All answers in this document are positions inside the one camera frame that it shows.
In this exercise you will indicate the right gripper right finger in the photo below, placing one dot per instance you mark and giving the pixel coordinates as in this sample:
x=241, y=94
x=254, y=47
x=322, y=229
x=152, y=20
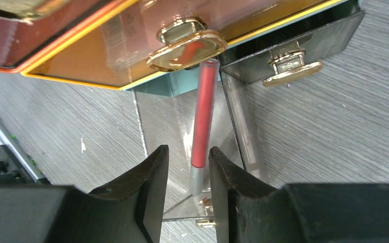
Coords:
x=249, y=210

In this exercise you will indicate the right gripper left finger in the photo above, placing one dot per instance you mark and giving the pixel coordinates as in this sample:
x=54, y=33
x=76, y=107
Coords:
x=128, y=208

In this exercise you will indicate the small drawer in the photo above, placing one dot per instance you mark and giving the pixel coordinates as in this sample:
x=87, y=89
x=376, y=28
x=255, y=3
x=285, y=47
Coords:
x=296, y=50
x=173, y=112

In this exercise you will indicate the orange drawer organizer box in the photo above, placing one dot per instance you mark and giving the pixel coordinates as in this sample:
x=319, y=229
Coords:
x=156, y=47

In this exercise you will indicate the white silver pencil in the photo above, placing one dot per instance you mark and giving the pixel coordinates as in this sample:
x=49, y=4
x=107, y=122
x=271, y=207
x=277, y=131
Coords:
x=242, y=122

